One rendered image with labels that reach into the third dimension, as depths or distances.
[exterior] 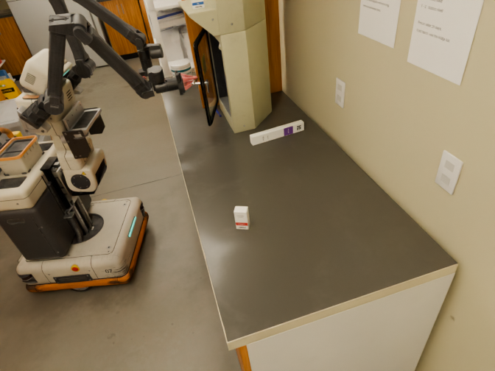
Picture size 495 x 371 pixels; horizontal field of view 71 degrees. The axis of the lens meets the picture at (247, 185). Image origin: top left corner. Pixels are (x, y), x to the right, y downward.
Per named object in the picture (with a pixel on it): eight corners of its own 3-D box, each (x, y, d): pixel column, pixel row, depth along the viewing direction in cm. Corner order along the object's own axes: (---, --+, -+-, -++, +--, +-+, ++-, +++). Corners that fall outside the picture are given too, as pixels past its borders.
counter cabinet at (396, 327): (261, 163, 317) (251, 65, 262) (403, 397, 159) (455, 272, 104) (188, 182, 306) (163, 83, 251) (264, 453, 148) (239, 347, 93)
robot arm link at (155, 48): (137, 34, 183) (133, 38, 176) (158, 31, 182) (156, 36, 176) (144, 57, 190) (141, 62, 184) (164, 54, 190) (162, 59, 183)
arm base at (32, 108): (31, 105, 161) (18, 117, 151) (40, 93, 157) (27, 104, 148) (48, 117, 165) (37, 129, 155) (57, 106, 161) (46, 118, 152)
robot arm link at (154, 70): (141, 87, 167) (143, 99, 162) (134, 66, 158) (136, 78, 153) (165, 82, 169) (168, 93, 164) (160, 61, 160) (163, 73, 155)
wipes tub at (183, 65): (192, 79, 240) (188, 57, 231) (196, 85, 230) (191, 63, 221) (174, 83, 238) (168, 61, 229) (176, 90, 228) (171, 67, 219)
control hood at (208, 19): (205, 20, 171) (201, -3, 165) (220, 35, 146) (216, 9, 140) (182, 23, 169) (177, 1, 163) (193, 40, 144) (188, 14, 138)
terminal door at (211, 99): (218, 101, 196) (205, 25, 171) (210, 127, 172) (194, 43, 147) (216, 101, 196) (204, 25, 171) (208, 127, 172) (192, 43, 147)
